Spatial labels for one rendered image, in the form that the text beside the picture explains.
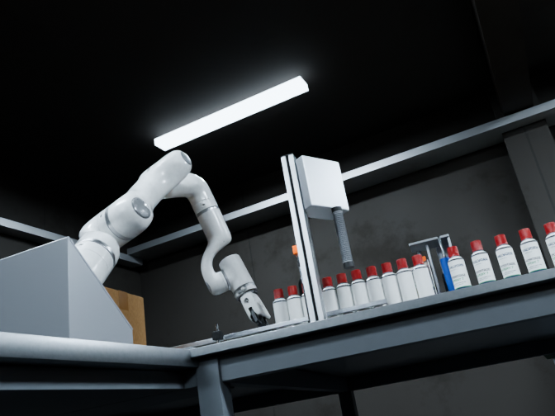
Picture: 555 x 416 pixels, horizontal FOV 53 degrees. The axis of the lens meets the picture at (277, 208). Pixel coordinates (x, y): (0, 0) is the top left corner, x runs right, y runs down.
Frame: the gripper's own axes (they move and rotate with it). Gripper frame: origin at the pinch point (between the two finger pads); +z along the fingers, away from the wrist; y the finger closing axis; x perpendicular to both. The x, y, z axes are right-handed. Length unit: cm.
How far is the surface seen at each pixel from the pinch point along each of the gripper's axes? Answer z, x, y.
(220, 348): 16, -6, -65
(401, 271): 8, -50, -3
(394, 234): -82, -63, 245
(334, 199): -24, -45, -10
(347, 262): -1.8, -37.5, -12.0
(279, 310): -3.6, -8.2, -2.7
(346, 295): 4.8, -30.5, -2.7
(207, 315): -120, 112, 268
